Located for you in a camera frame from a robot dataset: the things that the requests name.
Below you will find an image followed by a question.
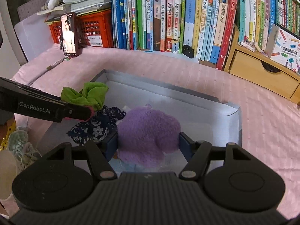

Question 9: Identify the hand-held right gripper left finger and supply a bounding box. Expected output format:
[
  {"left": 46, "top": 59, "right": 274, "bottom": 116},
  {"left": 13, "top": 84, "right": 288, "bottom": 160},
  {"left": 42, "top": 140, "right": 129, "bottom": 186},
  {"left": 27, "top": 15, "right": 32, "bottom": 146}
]
[{"left": 48, "top": 131, "right": 118, "bottom": 181}]

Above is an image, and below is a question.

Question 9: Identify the navy floral fabric pouch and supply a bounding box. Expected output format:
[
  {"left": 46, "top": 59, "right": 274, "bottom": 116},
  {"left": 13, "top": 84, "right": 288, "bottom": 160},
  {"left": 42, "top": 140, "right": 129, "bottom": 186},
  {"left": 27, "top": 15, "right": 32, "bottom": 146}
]
[{"left": 66, "top": 105, "right": 127, "bottom": 146}]

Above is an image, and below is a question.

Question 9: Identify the pale woven storage box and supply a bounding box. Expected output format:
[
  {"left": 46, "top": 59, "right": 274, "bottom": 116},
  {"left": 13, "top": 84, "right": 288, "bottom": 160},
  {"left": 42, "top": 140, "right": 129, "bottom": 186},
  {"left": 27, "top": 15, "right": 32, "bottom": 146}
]
[{"left": 17, "top": 0, "right": 48, "bottom": 21}]

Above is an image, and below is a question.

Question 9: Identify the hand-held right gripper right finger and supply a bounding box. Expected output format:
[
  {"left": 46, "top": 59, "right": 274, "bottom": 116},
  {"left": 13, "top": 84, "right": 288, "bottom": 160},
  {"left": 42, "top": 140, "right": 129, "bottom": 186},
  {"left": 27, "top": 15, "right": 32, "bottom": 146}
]
[{"left": 178, "top": 133, "right": 255, "bottom": 181}]

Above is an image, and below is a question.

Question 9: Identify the purple fuzzy plush ball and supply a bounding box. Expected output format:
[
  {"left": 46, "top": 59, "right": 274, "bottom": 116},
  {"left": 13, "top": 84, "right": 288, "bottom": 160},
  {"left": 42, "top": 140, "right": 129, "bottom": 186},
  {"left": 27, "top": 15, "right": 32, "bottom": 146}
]
[{"left": 116, "top": 106, "right": 181, "bottom": 168}]

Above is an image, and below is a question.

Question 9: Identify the green fabric scrunchie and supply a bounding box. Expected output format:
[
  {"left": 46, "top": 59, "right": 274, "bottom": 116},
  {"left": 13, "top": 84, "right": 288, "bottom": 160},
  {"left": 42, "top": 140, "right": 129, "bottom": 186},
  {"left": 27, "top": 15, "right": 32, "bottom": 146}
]
[{"left": 60, "top": 82, "right": 109, "bottom": 110}]

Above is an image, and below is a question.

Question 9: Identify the wooden drawer organizer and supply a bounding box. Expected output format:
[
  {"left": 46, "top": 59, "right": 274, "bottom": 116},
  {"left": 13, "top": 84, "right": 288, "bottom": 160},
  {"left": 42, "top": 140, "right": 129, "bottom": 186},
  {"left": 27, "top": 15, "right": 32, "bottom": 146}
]
[{"left": 224, "top": 25, "right": 300, "bottom": 105}]

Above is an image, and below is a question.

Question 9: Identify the red plastic crate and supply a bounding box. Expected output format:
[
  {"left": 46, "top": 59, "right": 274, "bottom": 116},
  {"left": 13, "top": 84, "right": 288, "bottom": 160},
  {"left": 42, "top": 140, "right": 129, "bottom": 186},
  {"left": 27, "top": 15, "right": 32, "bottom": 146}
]
[{"left": 48, "top": 9, "right": 114, "bottom": 48}]

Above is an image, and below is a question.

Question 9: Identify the paper cup with black drawing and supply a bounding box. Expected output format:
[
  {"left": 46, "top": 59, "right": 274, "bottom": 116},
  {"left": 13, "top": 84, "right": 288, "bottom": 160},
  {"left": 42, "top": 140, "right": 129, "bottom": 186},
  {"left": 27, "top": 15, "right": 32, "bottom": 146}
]
[{"left": 0, "top": 149, "right": 21, "bottom": 201}]

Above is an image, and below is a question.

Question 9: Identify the white paper bag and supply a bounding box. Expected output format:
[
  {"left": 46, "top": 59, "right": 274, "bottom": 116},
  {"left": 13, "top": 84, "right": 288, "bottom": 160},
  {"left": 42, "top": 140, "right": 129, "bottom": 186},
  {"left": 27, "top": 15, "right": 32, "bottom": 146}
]
[{"left": 13, "top": 19, "right": 51, "bottom": 62}]

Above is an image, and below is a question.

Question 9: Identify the grey cardboard box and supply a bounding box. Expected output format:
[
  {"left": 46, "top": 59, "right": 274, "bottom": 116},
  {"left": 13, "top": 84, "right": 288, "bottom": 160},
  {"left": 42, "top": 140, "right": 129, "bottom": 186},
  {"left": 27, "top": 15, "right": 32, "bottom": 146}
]
[{"left": 35, "top": 69, "right": 242, "bottom": 169}]

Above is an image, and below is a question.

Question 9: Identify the small black box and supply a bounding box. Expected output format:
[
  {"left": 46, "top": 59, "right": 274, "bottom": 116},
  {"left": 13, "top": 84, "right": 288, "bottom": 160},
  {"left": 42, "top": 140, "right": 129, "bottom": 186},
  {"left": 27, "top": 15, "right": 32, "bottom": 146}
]
[{"left": 182, "top": 44, "right": 195, "bottom": 59}]

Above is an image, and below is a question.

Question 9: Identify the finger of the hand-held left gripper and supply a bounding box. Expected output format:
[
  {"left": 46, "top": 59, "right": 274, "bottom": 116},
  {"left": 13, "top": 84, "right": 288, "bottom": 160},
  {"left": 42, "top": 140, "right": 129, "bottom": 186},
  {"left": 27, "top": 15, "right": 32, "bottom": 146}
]
[{"left": 0, "top": 77, "right": 92, "bottom": 122}]

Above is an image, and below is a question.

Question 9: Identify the white printed carton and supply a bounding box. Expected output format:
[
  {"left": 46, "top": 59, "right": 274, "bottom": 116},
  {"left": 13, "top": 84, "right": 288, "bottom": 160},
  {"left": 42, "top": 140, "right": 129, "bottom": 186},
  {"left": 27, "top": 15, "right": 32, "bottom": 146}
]
[{"left": 265, "top": 23, "right": 300, "bottom": 74}]

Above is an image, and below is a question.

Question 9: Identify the row of tall colourful books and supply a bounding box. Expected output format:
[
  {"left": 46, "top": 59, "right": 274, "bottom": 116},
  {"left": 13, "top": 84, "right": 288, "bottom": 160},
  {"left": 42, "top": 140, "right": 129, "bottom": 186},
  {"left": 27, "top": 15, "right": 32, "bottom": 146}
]
[{"left": 111, "top": 0, "right": 239, "bottom": 71}]

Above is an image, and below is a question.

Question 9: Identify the pink tablecloth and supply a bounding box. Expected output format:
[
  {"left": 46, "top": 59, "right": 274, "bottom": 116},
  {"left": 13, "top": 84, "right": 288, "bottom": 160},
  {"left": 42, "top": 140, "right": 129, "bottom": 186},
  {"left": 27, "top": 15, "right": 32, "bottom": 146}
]
[{"left": 0, "top": 43, "right": 300, "bottom": 218}]

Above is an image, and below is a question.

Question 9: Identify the row of green white books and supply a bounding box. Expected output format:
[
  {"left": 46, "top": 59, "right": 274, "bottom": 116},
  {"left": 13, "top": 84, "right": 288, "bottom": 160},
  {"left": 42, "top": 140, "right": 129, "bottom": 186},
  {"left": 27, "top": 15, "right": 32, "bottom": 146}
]
[{"left": 237, "top": 0, "right": 300, "bottom": 52}]

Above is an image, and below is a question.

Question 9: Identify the pale green checked cloth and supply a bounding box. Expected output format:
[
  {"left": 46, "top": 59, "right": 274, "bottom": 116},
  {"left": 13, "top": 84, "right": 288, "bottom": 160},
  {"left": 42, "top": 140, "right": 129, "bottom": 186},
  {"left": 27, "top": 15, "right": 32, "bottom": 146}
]
[{"left": 8, "top": 130, "right": 42, "bottom": 169}]

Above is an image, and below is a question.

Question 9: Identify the smartphone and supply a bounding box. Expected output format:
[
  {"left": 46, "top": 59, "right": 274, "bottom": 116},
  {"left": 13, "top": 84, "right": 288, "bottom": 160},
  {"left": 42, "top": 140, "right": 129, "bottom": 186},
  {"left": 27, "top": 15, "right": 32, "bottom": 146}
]
[{"left": 60, "top": 12, "right": 81, "bottom": 58}]

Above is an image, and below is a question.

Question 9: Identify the yellow mesh pouch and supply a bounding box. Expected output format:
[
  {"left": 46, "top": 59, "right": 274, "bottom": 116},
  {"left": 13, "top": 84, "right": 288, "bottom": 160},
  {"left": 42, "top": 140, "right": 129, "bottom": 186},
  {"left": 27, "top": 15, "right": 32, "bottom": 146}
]
[{"left": 2, "top": 119, "right": 17, "bottom": 149}]

